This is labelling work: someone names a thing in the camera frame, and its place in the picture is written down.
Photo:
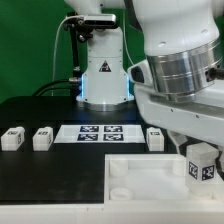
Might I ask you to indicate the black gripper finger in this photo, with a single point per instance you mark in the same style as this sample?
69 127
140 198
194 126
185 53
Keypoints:
221 157

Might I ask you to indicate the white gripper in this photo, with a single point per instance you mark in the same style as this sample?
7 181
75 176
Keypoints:
202 119

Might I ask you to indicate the white square tabletop part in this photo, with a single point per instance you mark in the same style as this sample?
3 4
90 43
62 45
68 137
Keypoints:
159 177

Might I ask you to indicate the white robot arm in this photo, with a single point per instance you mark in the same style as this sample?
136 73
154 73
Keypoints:
182 84

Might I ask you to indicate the white sheet with AprilTags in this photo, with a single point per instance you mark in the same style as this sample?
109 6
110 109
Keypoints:
100 134

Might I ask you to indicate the black camera on mount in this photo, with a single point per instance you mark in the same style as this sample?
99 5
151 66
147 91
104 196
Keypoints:
98 21

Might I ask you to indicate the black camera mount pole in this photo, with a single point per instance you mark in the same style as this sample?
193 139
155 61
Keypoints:
69 26

